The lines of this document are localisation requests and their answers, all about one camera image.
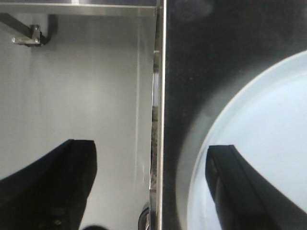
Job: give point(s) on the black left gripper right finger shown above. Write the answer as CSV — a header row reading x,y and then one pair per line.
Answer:
x,y
244,199

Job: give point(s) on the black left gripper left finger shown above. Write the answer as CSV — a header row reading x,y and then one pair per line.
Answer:
x,y
50,193

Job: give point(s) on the white round plate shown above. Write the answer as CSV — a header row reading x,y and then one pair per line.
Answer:
x,y
267,123

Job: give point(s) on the steel table leg foot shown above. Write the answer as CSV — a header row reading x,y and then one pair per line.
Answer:
x,y
28,35

